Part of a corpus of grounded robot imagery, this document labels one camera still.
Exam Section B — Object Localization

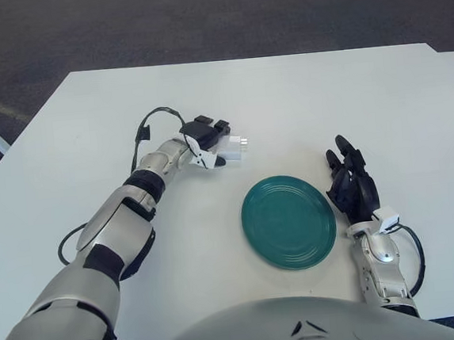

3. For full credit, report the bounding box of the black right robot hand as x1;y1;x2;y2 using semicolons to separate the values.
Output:
321;132;383;225

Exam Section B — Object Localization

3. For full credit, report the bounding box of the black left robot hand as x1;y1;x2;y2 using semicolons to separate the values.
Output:
177;113;235;170

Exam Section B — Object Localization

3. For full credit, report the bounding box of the white square charger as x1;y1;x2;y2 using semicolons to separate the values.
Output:
218;134;251;167

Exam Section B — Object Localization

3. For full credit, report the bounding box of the teal round plate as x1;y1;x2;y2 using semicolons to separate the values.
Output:
238;170;341;275

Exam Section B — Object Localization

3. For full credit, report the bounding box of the white left wrist connector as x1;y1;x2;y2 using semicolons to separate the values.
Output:
196;148;219;172

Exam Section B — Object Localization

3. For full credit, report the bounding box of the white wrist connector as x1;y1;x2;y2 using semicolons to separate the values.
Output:
196;148;219;172
372;204;402;234

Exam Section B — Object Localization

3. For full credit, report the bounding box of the white right wrist connector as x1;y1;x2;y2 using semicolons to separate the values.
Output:
372;204;402;234

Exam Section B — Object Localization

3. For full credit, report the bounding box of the grey robot torso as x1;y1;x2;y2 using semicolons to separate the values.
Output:
137;281;454;340

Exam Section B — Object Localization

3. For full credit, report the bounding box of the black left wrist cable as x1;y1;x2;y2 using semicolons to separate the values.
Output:
125;105;192;175

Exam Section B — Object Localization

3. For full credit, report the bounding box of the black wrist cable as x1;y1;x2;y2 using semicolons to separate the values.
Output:
125;105;192;175
390;220;428;297

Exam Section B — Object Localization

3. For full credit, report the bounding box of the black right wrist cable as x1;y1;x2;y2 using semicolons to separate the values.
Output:
390;220;428;297

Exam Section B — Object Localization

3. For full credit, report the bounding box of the black elbow cable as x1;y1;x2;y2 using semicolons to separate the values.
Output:
55;223;97;267

